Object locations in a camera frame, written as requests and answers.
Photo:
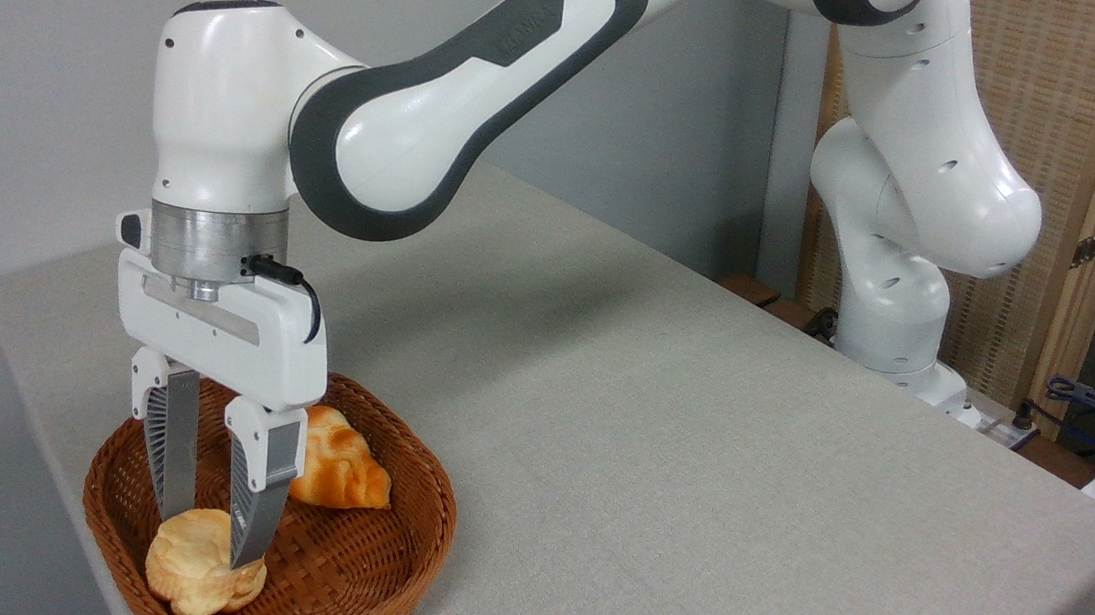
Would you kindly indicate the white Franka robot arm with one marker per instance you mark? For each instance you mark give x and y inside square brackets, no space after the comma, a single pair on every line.
[403,143]

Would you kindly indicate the brown wicker basket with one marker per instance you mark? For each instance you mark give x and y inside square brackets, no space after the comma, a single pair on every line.
[341,569]

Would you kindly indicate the brown wooden block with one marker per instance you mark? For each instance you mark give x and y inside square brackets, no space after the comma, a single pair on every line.
[750,289]

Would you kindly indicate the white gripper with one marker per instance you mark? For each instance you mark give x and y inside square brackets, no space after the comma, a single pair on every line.
[243,339]

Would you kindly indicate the braided orange bread loaf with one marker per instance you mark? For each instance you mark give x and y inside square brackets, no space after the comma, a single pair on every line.
[342,464]

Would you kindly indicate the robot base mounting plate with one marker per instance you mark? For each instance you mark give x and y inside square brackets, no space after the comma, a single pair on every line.
[998,423]

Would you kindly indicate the round pale bread bun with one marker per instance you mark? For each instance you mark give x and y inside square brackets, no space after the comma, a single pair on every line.
[191,565]

